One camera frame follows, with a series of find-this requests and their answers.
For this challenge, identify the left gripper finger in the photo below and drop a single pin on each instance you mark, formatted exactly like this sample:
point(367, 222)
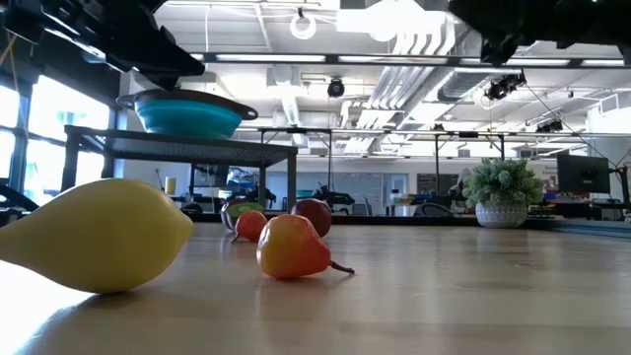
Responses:
point(165, 83)
point(172, 56)

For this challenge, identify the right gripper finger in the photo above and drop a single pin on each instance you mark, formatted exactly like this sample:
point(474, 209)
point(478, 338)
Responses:
point(473, 15)
point(498, 51)

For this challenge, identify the blue collapsible colander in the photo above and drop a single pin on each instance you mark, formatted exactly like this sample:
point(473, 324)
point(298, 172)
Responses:
point(187, 120)

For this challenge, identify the grey perforated metal shelf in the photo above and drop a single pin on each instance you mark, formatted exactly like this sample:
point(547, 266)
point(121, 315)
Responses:
point(172, 148)

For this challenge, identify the green kiwi half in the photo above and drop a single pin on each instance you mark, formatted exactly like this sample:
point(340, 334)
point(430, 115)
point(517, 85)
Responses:
point(244, 209)

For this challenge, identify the small orange red fruit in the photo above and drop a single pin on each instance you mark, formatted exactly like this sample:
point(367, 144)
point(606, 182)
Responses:
point(250, 225)

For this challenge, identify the yellow plastic lemon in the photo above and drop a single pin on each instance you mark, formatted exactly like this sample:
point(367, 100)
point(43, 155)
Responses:
point(93, 236)

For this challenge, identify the dark red apple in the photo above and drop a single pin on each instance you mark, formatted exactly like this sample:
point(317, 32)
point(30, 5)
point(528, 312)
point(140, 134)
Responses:
point(315, 212)

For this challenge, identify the orange pear with stem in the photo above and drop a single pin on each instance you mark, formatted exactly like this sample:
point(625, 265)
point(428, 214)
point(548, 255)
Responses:
point(291, 246)

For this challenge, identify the black background robot arm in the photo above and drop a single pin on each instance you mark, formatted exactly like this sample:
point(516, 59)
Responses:
point(335, 198)

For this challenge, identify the yellow cylinder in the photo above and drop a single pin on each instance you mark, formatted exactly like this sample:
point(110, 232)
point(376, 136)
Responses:
point(170, 186)

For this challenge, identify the blue machine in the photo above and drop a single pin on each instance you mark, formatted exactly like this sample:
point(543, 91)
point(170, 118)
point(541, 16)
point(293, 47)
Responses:
point(241, 178)

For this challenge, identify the person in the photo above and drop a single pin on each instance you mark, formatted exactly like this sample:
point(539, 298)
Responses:
point(462, 181)

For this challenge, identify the green plant in white pot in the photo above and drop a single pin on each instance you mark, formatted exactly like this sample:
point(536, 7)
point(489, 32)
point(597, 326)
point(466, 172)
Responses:
point(503, 187)

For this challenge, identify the black bar with light strips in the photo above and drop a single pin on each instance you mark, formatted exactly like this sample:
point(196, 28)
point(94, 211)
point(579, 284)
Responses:
point(332, 58)

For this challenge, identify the black computer monitor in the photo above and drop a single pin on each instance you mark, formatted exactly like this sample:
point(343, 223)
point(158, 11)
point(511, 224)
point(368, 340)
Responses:
point(584, 173)

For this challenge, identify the black office chair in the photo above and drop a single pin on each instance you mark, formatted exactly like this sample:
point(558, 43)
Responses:
point(433, 210)

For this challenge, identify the black background desk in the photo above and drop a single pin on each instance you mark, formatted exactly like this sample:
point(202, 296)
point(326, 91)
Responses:
point(581, 209)

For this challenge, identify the black ceiling camera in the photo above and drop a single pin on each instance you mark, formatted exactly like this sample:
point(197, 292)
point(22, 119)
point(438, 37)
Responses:
point(549, 126)
point(504, 86)
point(335, 89)

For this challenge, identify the black metal background frame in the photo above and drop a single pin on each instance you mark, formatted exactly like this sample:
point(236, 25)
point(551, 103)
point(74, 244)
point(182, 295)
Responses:
point(436, 158)

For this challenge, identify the black aluminium table frame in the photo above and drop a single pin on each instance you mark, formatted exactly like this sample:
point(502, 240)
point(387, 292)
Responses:
point(394, 219)

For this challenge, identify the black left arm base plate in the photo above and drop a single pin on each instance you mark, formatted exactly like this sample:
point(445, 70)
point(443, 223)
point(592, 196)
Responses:
point(10, 215)

